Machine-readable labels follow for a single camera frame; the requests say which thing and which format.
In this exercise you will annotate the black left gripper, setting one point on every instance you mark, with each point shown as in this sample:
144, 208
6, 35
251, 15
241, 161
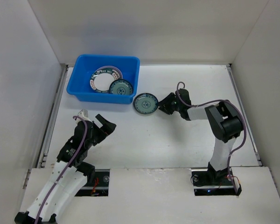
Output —
107, 128

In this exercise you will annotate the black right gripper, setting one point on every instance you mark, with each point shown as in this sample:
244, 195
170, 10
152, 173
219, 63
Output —
169, 106

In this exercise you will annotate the teal patterned small plate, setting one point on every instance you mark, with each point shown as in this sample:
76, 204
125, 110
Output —
121, 87
145, 103

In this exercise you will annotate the green rimmed white plate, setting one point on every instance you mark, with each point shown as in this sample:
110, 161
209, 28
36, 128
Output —
102, 83
109, 71

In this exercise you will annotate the purple plate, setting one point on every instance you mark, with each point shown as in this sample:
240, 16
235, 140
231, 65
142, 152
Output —
119, 73

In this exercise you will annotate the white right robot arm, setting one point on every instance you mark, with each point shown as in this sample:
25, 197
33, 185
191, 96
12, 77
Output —
226, 124

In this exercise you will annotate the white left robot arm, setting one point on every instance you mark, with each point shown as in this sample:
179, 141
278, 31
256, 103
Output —
70, 172

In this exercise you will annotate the blue plastic bin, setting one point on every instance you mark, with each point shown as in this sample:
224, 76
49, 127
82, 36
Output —
80, 85

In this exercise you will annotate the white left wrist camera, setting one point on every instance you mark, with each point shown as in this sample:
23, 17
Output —
84, 115

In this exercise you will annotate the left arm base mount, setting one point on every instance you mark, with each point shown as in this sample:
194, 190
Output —
97, 187

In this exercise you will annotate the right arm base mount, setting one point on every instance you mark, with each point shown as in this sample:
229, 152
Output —
207, 182

